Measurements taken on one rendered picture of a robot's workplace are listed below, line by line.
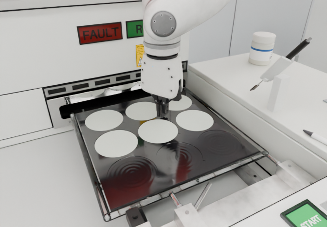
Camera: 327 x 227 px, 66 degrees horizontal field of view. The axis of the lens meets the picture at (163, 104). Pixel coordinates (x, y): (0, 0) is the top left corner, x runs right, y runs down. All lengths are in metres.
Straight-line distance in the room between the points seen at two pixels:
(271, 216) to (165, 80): 0.35
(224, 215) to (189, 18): 0.35
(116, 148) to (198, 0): 0.35
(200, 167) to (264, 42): 0.48
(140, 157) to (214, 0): 0.35
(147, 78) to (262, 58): 0.42
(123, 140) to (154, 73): 0.18
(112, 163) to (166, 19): 0.31
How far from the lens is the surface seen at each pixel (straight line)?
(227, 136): 0.64
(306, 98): 0.74
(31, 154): 0.77
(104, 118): 0.70
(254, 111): 0.65
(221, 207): 0.51
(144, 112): 0.71
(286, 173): 0.58
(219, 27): 2.85
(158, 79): 0.60
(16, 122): 0.79
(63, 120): 0.78
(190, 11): 0.47
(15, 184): 0.70
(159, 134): 0.63
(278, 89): 0.61
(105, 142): 0.62
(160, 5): 0.47
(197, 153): 0.58
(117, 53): 0.75
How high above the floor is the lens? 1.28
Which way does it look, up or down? 30 degrees down
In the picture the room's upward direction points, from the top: straight up
